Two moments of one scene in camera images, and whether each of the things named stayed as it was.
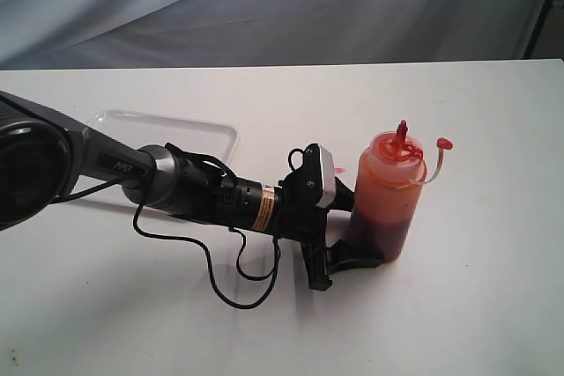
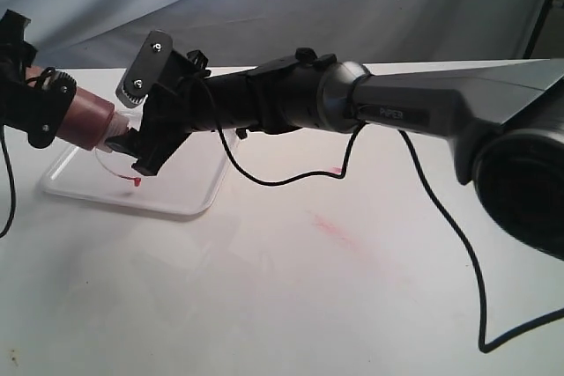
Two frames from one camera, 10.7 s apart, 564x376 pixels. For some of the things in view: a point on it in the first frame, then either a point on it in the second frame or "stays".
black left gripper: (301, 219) → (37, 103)
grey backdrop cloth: (129, 11) stays
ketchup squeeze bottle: (389, 192) → (91, 121)
